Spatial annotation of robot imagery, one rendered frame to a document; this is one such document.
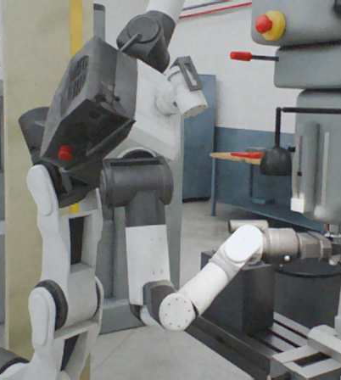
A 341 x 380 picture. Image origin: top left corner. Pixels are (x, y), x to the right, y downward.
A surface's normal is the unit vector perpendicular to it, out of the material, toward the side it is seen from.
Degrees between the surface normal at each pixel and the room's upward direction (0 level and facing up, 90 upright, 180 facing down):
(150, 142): 95
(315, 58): 90
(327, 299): 93
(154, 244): 76
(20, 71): 90
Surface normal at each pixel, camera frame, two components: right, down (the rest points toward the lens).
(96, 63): 0.72, -0.42
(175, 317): 0.52, -0.14
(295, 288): -0.40, 0.16
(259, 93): -0.83, 0.04
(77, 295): 0.78, -0.06
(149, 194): 0.28, -0.16
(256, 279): 0.56, 0.11
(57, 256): -0.62, 0.07
